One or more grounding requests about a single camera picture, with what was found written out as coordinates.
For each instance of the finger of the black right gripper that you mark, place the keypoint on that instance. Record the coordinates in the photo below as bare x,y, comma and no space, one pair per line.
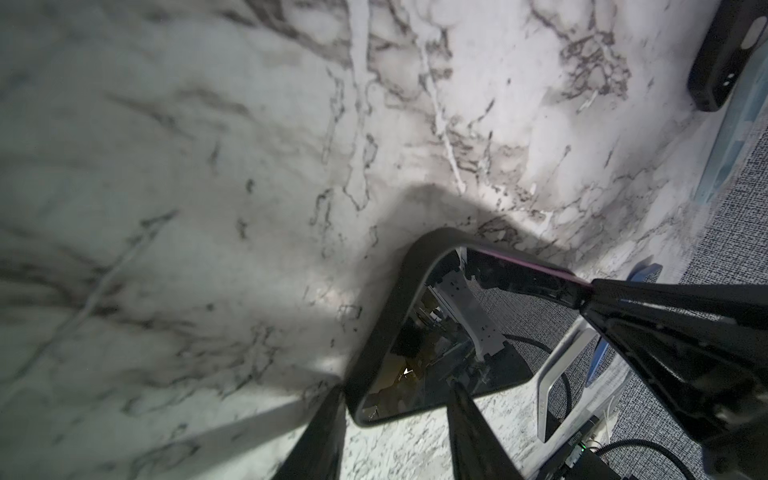
700,349

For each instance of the purple phone black screen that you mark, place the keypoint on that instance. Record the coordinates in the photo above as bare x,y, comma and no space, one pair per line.
536,326

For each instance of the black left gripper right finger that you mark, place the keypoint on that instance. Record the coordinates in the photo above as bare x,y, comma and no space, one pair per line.
476,452

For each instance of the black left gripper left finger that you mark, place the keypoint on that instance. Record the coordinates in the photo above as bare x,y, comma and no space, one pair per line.
319,452

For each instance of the black phone case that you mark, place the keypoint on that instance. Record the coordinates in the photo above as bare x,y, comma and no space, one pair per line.
732,37
433,331

